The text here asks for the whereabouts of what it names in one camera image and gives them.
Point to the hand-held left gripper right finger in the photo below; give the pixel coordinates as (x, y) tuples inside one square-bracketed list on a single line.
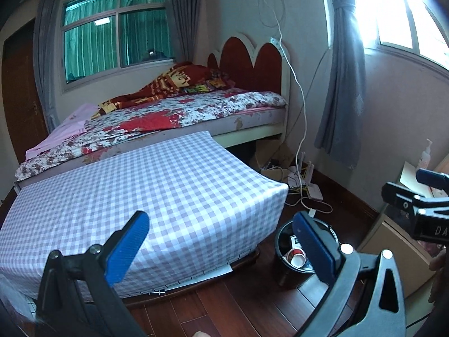
[(314, 249)]

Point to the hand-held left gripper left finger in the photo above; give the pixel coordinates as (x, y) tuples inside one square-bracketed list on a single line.
[(128, 249)]

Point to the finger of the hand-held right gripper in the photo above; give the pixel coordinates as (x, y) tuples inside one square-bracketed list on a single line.
[(433, 177), (400, 198)]

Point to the red paper cup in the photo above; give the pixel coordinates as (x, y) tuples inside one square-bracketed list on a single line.
[(296, 258)]

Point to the red white carton box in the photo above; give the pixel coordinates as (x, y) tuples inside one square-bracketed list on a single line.
[(294, 242)]

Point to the black plastic bucket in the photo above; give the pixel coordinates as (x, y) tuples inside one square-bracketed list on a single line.
[(280, 270)]

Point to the person's right hand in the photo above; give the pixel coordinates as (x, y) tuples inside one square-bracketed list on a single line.
[(440, 270)]

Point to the pump bottle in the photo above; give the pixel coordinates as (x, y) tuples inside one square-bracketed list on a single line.
[(424, 159)]

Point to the white router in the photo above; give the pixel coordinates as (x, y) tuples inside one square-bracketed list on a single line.
[(314, 191)]

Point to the purple checkered tablecloth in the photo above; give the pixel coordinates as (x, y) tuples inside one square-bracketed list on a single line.
[(158, 196)]

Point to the small cardboard box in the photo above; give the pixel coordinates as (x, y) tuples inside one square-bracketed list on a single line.
[(275, 173)]

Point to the tied blue grey curtain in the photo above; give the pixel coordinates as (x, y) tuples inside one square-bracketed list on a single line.
[(345, 84)]

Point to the pink cloth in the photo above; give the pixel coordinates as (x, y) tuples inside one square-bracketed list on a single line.
[(66, 130)]

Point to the floral quilt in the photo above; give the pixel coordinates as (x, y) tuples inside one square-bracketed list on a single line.
[(196, 108)]

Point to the bright window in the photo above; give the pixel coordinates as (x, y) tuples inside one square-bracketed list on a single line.
[(396, 14)]

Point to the red patterned blanket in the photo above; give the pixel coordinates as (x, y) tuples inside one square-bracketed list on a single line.
[(168, 80)]

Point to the colourful pillow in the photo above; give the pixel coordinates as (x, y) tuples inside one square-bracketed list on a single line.
[(203, 87)]

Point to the brown wooden door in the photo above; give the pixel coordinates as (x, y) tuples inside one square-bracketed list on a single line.
[(22, 94)]

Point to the grey sheer curtain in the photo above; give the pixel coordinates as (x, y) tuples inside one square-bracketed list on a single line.
[(47, 70)]

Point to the bed with red headboard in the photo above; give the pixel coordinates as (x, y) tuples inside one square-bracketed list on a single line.
[(249, 59)]

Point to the window with green curtain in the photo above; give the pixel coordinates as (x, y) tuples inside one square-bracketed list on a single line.
[(140, 38)]

